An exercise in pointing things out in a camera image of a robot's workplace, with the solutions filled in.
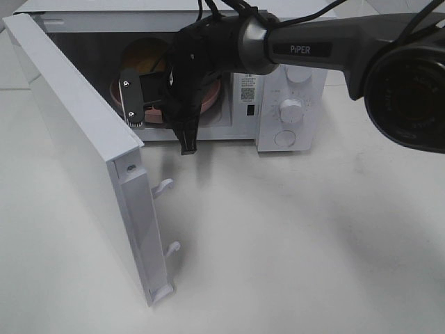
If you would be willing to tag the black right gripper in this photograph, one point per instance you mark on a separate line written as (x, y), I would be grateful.
(187, 78)

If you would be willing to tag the pink round plate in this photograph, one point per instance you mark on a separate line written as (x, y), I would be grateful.
(154, 116)

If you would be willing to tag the white microwave door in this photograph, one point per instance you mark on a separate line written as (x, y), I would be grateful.
(101, 155)

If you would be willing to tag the toy burger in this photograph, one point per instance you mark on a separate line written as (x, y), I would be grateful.
(145, 55)

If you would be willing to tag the round white door button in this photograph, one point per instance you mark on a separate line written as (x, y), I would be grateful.
(285, 138)

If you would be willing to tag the white timer knob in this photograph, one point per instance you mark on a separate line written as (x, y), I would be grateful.
(291, 111)

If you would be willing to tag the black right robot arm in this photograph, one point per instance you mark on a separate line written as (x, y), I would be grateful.
(394, 62)

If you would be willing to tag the upper white power knob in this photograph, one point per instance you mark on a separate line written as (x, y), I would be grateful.
(297, 74)

